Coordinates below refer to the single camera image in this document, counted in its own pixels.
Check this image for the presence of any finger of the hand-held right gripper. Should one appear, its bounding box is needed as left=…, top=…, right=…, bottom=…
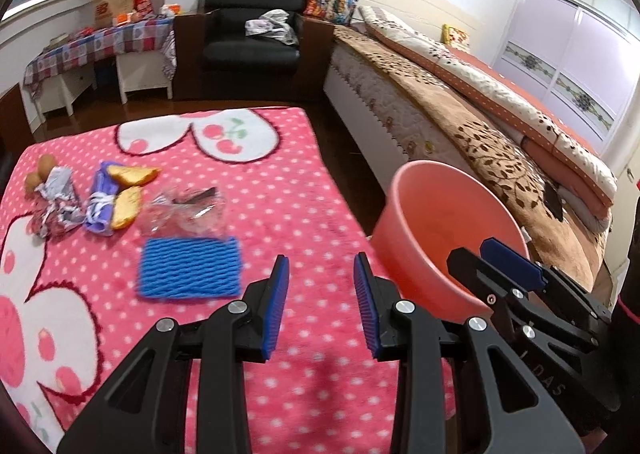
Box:
left=480, top=237, right=613, bottom=322
left=446, top=248, right=598, bottom=354

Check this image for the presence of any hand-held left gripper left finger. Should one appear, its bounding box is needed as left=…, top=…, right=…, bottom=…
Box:
left=57, top=254, right=291, bottom=454

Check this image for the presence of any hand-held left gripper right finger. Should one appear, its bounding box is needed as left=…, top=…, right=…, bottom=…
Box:
left=352, top=252, right=586, bottom=454

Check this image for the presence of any pink plastic bucket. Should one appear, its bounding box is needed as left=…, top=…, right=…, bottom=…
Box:
left=372, top=160, right=531, bottom=322

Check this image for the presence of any blue foam net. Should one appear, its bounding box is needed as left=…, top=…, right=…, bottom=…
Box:
left=137, top=235, right=242, bottom=301

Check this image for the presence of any clear plastic wrapper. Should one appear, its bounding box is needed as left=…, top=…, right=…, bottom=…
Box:
left=137, top=185, right=228, bottom=240

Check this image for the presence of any purple packet with white strings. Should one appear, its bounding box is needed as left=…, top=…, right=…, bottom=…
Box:
left=82, top=160, right=121, bottom=235

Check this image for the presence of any silver red foil wrapper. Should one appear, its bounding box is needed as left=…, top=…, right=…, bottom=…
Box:
left=32, top=184, right=86, bottom=240

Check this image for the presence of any pale blue plastic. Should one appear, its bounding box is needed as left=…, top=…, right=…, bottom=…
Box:
left=42, top=166, right=75, bottom=202

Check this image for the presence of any black phone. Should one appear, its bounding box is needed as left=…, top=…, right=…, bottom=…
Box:
left=542, top=184, right=566, bottom=220

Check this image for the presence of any pink polka dot blanket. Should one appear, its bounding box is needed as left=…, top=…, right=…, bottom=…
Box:
left=0, top=106, right=458, bottom=454

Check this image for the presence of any white door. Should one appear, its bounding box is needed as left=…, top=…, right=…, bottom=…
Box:
left=600, top=159, right=640, bottom=285

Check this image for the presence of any brown leaf print blanket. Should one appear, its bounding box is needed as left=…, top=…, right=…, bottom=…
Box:
left=332, top=26, right=613, bottom=292

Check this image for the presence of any white orange dotted quilt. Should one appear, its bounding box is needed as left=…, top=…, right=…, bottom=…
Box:
left=360, top=5, right=618, bottom=230

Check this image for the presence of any white bed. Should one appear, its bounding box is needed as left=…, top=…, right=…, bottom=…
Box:
left=322, top=0, right=618, bottom=305

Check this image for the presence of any yellow pillow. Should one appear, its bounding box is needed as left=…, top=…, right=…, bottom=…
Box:
left=441, top=24, right=471, bottom=51

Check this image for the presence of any purple sliding door wardrobe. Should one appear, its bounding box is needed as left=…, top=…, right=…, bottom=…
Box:
left=492, top=0, right=640, bottom=160

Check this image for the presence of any black leather armchair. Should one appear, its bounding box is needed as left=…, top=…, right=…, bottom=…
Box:
left=172, top=0, right=336, bottom=102

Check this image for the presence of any white patterned hanging cloth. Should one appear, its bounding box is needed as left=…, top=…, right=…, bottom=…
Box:
left=162, top=29, right=176, bottom=80

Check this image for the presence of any white grey crumpled cloth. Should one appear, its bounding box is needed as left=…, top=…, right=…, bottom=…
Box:
left=245, top=9, right=300, bottom=45

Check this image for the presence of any checkered cloth side table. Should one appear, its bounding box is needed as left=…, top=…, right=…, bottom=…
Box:
left=24, top=16, right=175, bottom=95

